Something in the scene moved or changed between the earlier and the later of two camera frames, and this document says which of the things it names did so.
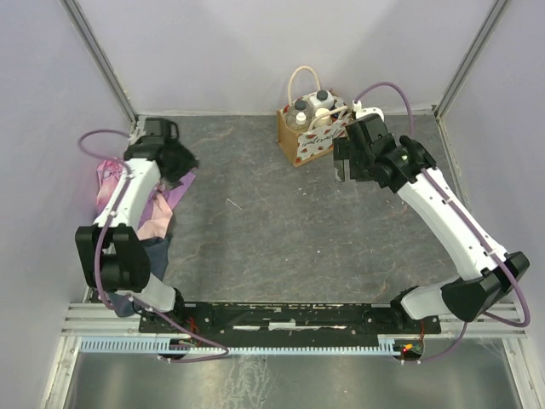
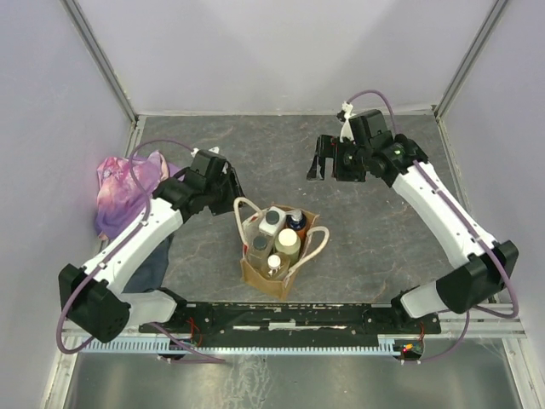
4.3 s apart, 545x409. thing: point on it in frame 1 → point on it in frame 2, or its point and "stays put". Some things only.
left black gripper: [186, 161] → [235, 192]
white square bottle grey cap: [320, 99] → [272, 221]
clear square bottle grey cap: [300, 106] → [259, 249]
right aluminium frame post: [467, 60] stays put
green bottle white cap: [323, 121] → [289, 244]
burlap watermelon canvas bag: [318, 141] → [274, 241]
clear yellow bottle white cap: [301, 123] → [273, 262]
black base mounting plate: [288, 319] stays put
